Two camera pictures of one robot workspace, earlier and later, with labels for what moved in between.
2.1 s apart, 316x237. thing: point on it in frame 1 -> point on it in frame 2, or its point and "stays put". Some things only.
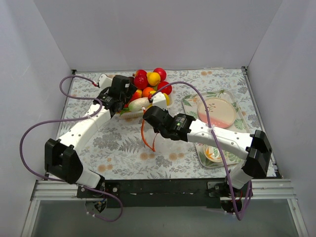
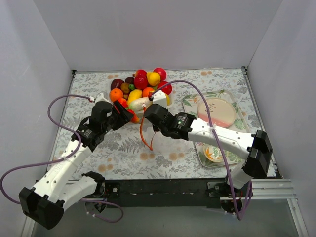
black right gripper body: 150,115 stays put
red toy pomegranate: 140,80 stays put
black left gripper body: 129,89 -> 121,113
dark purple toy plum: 132,79 stays put
